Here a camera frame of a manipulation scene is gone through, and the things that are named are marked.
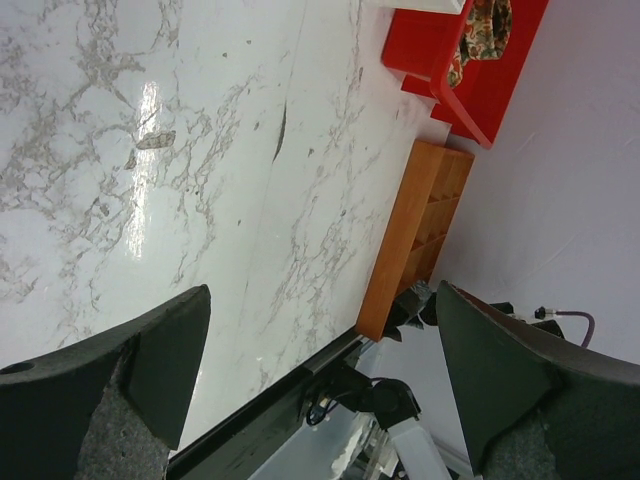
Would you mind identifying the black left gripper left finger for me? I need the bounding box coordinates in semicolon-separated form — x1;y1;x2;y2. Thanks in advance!
1;285;211;479

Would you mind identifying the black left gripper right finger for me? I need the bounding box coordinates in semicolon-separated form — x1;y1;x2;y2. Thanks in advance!
436;281;639;479

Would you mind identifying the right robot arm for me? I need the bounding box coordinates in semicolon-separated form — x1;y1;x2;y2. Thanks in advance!
301;364;451;479

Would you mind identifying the dark rolled tie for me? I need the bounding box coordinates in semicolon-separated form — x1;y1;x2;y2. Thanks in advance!
383;280;438;342

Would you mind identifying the brown compartment tray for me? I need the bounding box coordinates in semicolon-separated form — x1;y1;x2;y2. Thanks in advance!
355;140;475;341

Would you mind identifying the floral cream patterned tie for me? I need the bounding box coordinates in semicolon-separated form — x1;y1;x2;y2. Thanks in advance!
447;0;513;88

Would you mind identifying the red plastic bin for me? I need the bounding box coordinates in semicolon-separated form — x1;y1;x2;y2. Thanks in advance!
381;1;548;149

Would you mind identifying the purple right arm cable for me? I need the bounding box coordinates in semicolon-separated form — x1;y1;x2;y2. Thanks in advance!
533;305;598;348

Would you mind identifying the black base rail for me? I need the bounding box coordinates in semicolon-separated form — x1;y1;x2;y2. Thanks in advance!
166;330;363;479

